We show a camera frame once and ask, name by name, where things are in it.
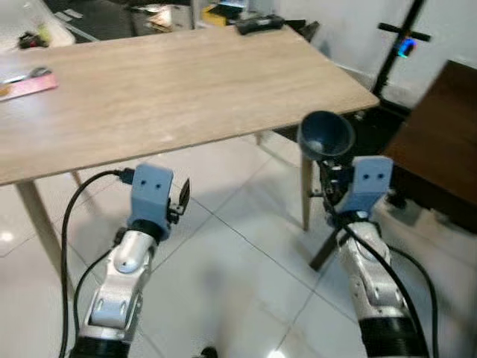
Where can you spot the dark blue bowl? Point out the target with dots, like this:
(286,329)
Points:
(324,134)

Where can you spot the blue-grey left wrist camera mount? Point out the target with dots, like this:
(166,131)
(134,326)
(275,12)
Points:
(150,190)

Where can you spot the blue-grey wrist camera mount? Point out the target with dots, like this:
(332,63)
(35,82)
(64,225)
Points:
(369,183)
(150,190)

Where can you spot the black oblong device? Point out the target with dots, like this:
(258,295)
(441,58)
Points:
(261,24)

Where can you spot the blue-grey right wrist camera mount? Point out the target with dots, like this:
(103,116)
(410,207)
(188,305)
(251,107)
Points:
(369,183)

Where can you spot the black chair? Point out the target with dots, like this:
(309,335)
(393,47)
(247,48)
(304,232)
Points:
(304,31)

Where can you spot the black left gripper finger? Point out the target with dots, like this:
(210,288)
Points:
(184,194)

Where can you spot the small black caster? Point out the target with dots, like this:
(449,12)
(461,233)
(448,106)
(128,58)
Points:
(396,200)

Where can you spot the dark floor mat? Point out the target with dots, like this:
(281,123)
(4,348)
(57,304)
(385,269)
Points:
(112,19)

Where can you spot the pink flat box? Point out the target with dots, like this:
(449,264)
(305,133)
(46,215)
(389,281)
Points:
(26,87)

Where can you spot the light wooden table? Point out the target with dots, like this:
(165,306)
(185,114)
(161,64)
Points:
(186,89)

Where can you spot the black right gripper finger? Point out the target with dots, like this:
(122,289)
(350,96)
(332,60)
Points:
(337,168)

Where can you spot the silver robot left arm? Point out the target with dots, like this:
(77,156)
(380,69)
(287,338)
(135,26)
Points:
(123,283)

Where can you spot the yellow box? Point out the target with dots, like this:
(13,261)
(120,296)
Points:
(215,15)

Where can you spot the black tripod stand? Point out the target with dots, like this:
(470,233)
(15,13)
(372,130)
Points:
(399,52)

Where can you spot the small dark mouse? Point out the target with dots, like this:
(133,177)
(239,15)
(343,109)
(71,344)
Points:
(41,72)

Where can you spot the blue glowing device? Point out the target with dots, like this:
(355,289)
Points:
(405,48)

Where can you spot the black robot foot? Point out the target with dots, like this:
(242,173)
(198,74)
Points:
(209,352)

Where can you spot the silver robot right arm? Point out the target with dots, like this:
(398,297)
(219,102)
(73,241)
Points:
(376,291)

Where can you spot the white plastic bag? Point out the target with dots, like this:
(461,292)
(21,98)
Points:
(22,16)

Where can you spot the dark brown wooden table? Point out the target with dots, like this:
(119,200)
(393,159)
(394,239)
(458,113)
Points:
(440,142)

